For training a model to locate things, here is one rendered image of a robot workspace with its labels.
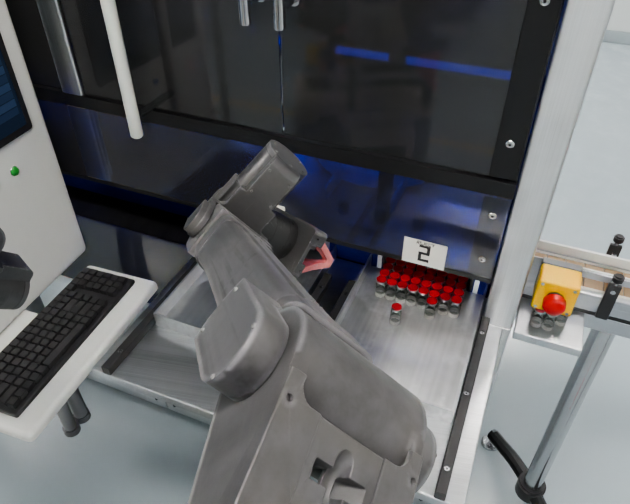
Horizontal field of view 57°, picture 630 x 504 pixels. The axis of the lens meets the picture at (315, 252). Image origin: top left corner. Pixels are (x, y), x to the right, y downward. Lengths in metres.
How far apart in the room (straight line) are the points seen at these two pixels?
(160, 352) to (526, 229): 0.71
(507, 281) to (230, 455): 0.96
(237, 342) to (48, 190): 1.21
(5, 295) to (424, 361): 0.72
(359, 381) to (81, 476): 1.91
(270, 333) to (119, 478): 1.86
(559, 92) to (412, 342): 0.53
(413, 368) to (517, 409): 1.16
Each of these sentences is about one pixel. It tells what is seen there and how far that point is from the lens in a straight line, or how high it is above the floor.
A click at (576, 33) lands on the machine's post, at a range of 0.92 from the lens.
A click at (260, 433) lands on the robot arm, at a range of 0.22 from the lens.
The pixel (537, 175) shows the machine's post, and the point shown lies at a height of 1.24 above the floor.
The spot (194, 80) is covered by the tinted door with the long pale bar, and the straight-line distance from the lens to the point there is 1.17.
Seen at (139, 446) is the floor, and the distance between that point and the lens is 2.12.
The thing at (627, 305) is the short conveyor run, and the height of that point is 0.93.
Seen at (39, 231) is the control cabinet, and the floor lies 0.95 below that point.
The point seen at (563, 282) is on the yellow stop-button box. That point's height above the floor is 1.03.
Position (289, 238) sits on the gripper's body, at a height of 1.29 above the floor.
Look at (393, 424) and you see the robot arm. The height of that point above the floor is 1.52.
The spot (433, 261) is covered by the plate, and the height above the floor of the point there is 1.01.
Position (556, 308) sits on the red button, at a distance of 1.12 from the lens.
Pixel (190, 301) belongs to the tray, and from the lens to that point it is 1.25.
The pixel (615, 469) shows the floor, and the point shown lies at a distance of 2.22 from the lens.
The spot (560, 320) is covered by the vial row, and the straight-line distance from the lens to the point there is 1.26.
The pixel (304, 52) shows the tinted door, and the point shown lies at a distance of 1.03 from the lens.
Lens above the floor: 1.74
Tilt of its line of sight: 40 degrees down
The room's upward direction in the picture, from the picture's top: straight up
